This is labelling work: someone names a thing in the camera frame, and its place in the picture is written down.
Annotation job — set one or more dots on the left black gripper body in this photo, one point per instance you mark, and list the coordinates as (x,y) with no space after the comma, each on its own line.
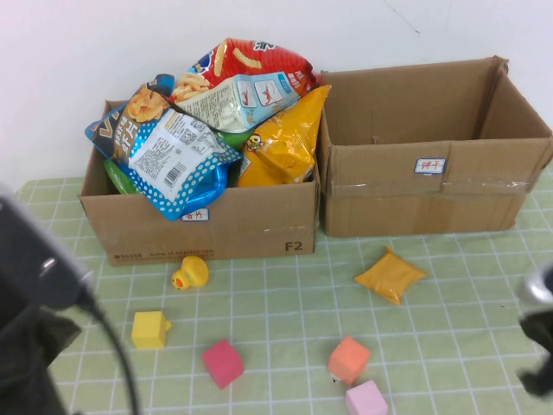
(26,367)

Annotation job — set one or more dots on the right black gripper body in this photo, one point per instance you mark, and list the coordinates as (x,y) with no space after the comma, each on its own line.
(546,337)

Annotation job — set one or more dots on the yellow foam cube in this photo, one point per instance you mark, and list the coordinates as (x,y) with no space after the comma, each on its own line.
(148,330)

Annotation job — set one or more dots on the yellow-orange snack packet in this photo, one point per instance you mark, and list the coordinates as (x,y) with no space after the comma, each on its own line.
(391,276)

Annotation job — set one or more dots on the yellow rubber duck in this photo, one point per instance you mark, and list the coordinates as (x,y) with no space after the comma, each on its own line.
(190,273)

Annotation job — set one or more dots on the pink foam cube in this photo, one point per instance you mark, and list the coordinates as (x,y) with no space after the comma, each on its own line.
(366,400)

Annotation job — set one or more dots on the red foam cube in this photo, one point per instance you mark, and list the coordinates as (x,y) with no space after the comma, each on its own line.
(222,363)

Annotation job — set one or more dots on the orange foam cube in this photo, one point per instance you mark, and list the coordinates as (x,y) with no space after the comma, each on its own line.
(349,359)

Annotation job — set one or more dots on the cardboard box with taped front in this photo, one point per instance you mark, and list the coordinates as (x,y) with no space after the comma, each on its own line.
(389,207)

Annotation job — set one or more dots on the white label red handwriting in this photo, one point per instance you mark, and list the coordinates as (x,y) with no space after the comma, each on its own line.
(195,215)
(430,166)

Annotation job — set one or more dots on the blue polka dot chip bag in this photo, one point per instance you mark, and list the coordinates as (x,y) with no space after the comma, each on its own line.
(173,155)

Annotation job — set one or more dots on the cardboard box printed F2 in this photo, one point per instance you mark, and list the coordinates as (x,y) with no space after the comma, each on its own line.
(242,225)

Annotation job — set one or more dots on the green checked tablecloth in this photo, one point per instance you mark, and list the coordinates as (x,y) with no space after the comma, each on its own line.
(281,311)

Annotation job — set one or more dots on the yellow chip bag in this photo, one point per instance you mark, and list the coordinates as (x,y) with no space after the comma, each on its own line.
(281,151)

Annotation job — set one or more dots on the red shrimp stick chip bag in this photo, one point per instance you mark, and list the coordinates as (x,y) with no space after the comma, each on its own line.
(259,65)

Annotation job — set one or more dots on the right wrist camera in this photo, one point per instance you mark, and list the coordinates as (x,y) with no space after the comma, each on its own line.
(540,287)

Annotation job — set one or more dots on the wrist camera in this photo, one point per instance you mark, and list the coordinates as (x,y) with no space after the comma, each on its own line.
(30,246)
(540,287)

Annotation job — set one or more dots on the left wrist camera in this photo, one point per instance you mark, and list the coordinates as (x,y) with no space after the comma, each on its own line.
(30,246)

